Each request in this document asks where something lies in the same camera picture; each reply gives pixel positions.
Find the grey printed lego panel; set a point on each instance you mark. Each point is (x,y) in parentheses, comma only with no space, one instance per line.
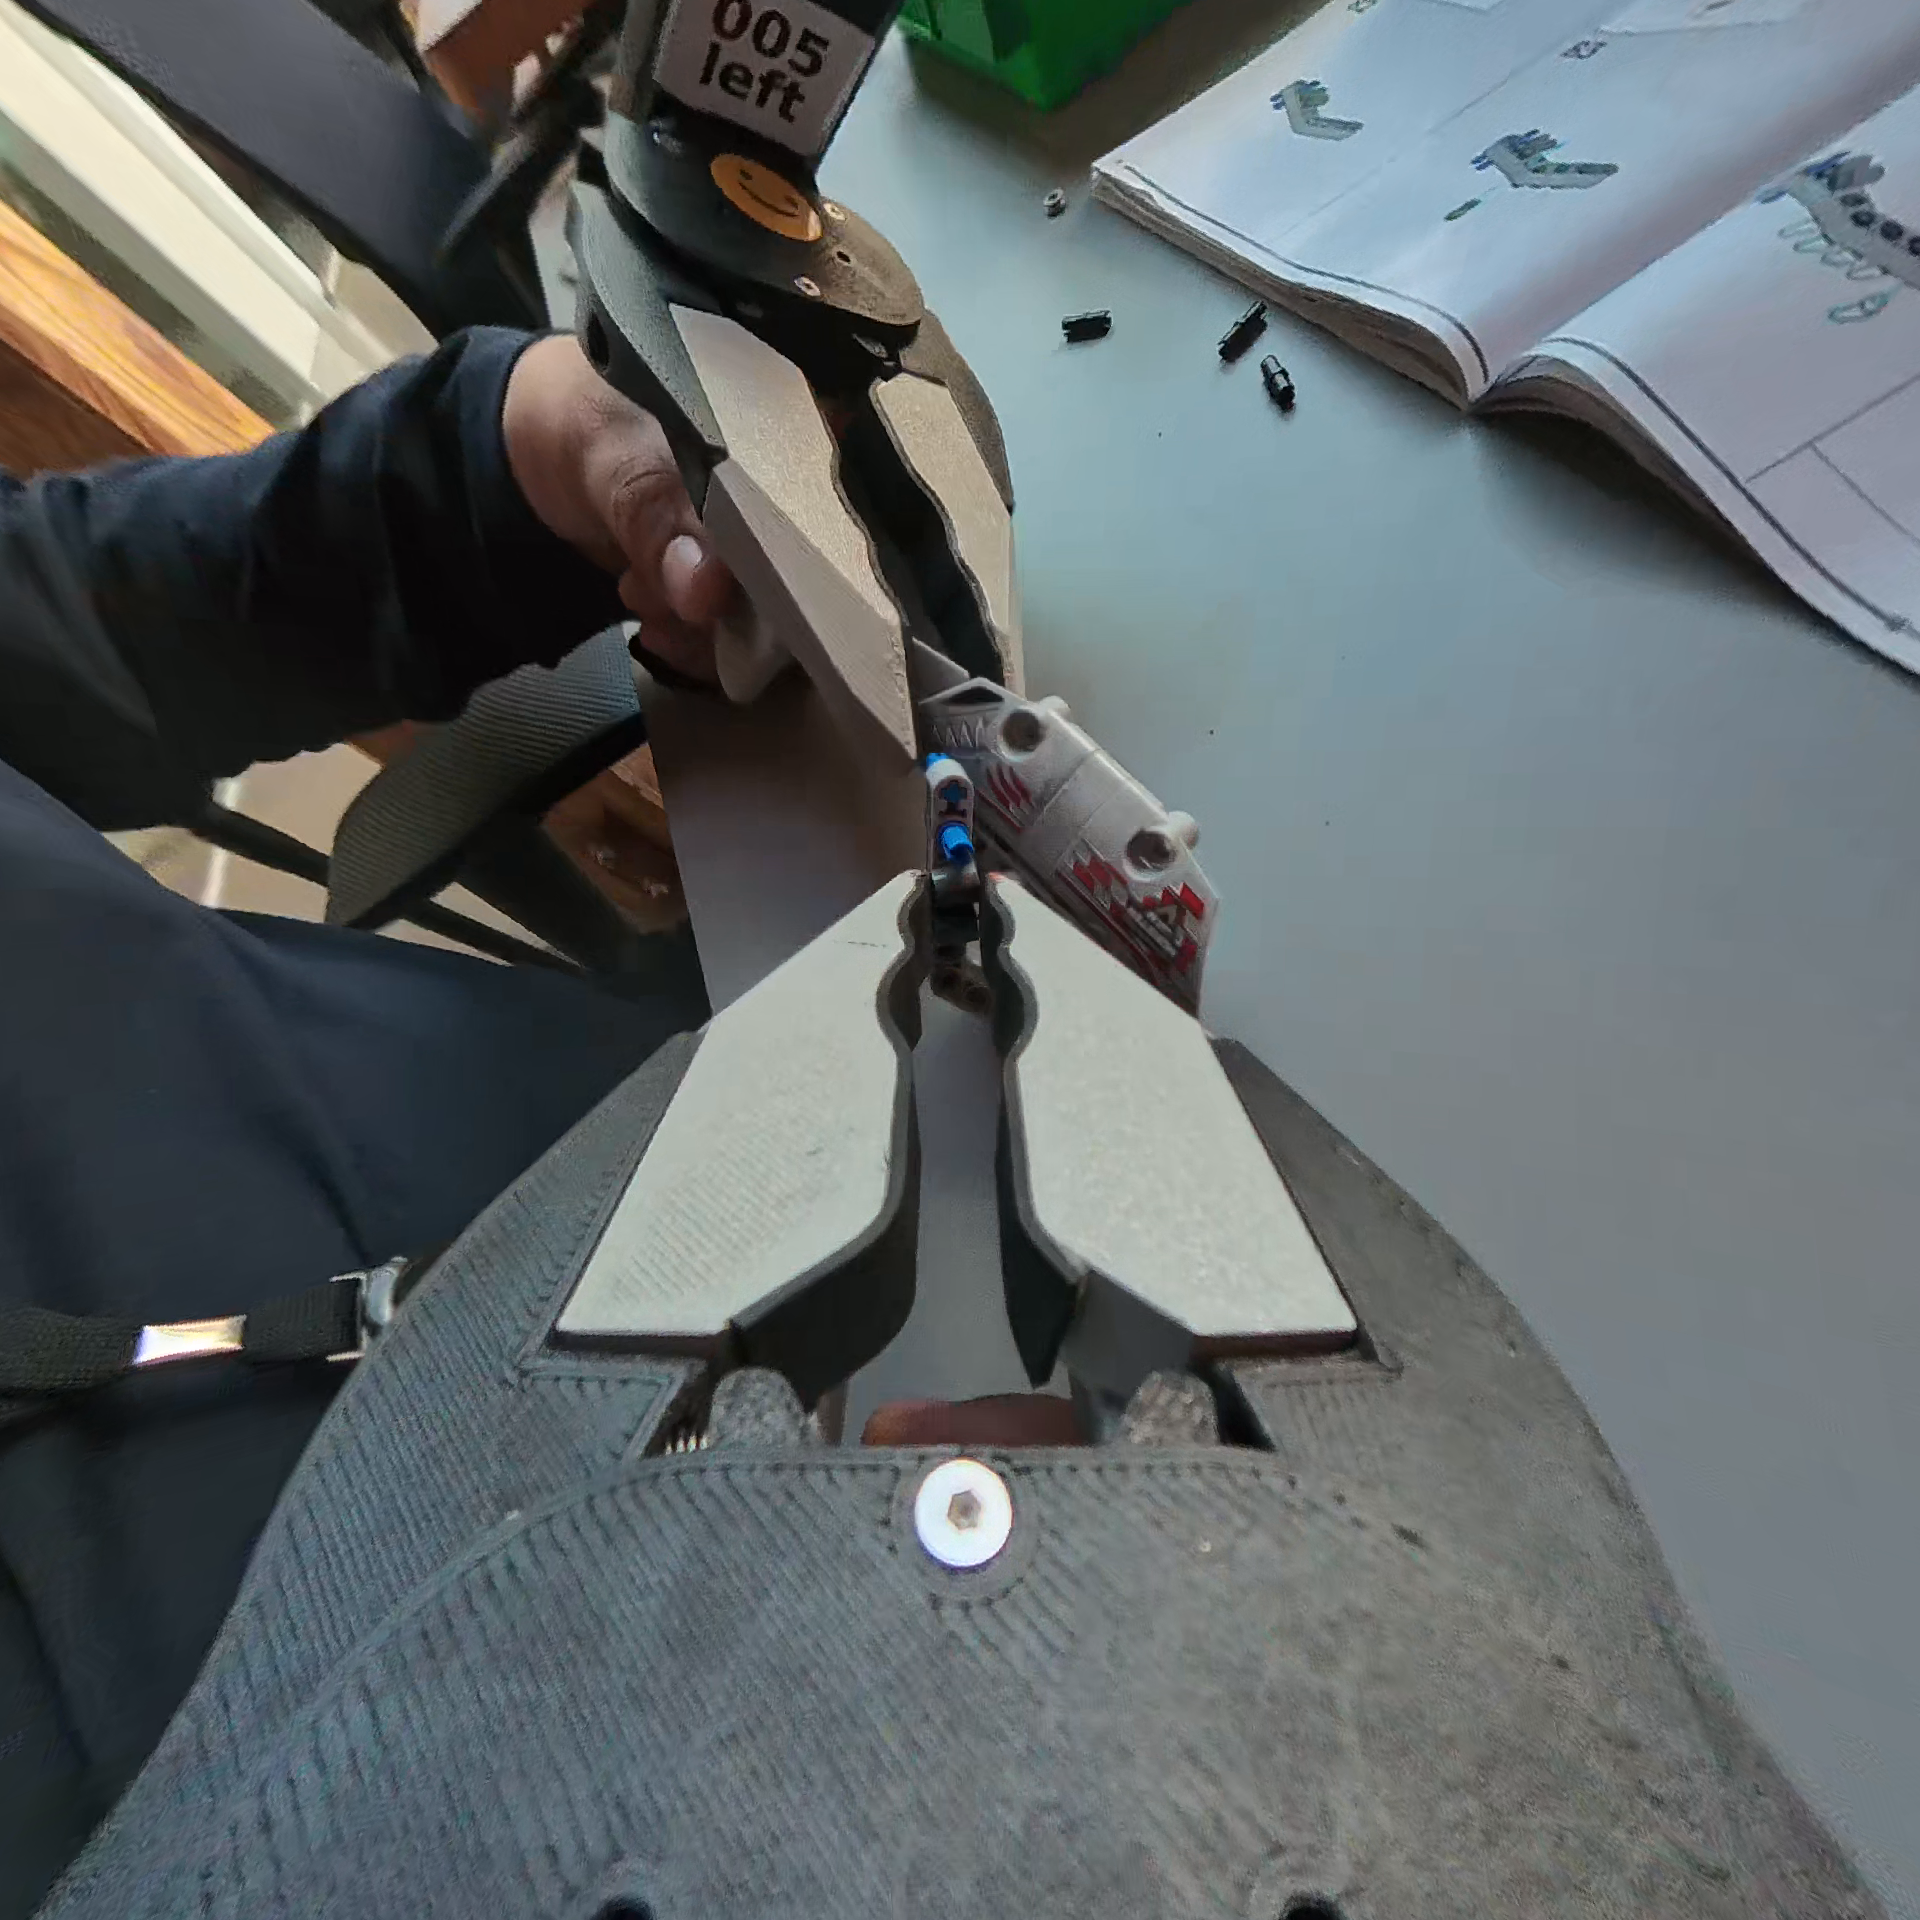
(1079,809)

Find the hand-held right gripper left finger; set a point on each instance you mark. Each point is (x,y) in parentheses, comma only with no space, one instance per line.
(750,1156)

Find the green plastic box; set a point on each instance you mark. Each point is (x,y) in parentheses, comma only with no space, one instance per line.
(1079,44)

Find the wooden bench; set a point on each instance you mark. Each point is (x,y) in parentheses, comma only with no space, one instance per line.
(89,359)

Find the person's dark clothing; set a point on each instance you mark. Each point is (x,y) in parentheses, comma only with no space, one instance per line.
(225,1126)

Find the lego instruction booklet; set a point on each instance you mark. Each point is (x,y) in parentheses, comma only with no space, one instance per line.
(1576,182)

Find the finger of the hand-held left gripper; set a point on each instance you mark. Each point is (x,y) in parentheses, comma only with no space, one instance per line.
(796,525)
(945,464)

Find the person's left hand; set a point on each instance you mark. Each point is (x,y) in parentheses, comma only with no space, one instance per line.
(600,481)

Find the person's left forearm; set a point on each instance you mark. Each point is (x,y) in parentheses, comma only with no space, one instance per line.
(254,599)

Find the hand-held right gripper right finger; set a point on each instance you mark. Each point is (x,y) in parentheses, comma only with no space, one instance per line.
(1170,1185)

